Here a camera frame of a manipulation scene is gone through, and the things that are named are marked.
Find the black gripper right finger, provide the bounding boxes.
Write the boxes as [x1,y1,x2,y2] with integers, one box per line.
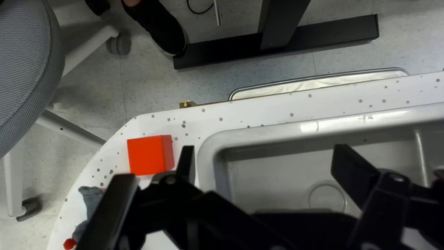
[331,144,385,212]

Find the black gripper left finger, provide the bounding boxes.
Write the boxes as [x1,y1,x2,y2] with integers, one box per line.
[175,145,198,187]

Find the orange cube block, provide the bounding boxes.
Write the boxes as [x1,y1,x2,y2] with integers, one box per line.
[127,134,177,177]

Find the small brass fitting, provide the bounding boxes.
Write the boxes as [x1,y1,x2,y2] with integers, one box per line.
[178,99,199,110]

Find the grey toy sink basin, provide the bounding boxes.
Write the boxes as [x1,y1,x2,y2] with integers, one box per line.
[196,102,444,220]

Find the white speckled toy kitchen counter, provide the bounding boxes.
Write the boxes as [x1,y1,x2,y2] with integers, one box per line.
[46,69,444,250]

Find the clear plastic tray edge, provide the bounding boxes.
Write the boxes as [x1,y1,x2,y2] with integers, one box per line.
[227,66,410,102]

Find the grey toy figure red blue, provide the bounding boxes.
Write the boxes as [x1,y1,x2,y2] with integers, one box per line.
[63,185,106,250]

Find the grey chair caster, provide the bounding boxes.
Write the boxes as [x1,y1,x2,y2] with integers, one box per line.
[106,34,134,58]

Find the black shoe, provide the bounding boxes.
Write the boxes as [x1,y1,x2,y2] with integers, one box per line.
[121,0,189,59]

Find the grey office chair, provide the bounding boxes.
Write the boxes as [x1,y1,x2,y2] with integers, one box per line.
[2,23,123,220]

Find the grey office chair seat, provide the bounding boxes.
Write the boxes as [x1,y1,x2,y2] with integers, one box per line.
[0,0,67,160]

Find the black desk leg frame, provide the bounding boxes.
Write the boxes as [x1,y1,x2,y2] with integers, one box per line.
[173,0,381,71]

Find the black floor cable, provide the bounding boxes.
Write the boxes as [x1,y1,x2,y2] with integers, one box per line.
[187,0,217,17]

